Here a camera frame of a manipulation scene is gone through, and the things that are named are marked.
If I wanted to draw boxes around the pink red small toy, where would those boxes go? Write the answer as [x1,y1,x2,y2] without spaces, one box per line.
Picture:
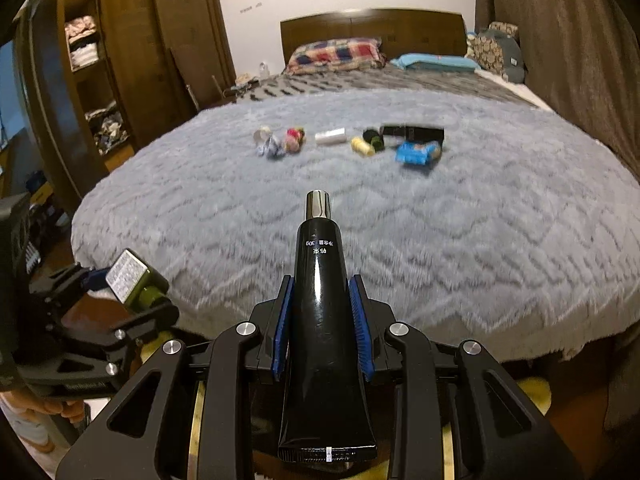
[282,127,307,154]

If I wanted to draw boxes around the black box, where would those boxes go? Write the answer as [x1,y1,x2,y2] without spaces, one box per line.
[380,122,446,151]

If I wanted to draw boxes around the white bed sheet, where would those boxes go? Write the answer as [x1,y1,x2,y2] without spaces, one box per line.
[475,69,556,111]

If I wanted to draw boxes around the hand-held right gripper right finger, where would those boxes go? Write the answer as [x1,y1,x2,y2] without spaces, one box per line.
[348,274,586,480]

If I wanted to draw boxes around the pile of mixed clothes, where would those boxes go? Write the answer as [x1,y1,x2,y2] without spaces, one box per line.
[86,104,129,155]

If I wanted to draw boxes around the grey plush toy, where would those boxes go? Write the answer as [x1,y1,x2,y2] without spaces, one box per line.
[480,27,529,85]

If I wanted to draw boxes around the white folded clothes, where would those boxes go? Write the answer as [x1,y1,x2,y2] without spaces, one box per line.
[70,42,101,69]

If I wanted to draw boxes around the blue snack packet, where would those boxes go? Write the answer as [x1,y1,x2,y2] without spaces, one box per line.
[395,141,444,167]

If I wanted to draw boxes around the wooden headboard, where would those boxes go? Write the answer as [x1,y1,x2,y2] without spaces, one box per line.
[280,8,468,73]

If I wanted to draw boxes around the black striped grey blanket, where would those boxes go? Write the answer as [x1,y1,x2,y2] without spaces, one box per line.
[235,65,541,109]

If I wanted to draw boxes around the black squeeze tube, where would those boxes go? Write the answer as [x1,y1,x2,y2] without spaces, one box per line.
[277,189,378,465]

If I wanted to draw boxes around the blue white crumpled wrapper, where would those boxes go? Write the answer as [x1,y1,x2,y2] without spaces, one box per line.
[259,135,287,160]

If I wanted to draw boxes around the wooden nightstand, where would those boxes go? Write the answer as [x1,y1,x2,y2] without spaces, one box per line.
[220,77,262,104]

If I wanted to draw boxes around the person's left hand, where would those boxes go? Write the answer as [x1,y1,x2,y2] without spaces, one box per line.
[20,395,91,431]

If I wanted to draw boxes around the plaid pillow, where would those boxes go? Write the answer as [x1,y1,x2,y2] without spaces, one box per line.
[285,38,388,76]

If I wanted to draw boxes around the grey fluffy blanket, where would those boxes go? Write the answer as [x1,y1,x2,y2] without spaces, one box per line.
[70,87,640,366]

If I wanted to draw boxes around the blue pillow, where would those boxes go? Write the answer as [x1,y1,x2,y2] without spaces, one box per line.
[390,53,481,72]

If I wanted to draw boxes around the patterned cushion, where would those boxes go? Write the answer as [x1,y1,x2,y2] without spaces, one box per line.
[467,21,521,74]

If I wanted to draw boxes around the brown curtain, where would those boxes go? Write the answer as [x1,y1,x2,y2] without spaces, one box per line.
[474,0,640,431]

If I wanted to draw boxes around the pink folded clothes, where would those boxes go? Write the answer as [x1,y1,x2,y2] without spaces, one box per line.
[65,16,99,44]

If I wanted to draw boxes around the wooden wardrobe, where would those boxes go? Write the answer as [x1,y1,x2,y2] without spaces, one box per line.
[12,0,236,202]

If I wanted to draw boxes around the green bottle with white label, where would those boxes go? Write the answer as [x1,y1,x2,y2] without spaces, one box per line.
[102,248,172,313]

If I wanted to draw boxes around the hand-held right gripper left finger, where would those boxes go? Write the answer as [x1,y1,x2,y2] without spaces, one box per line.
[55,275,296,480]

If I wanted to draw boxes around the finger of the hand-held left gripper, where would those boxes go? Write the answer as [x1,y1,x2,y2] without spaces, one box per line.
[27,264,115,312]
[49,303,181,379]

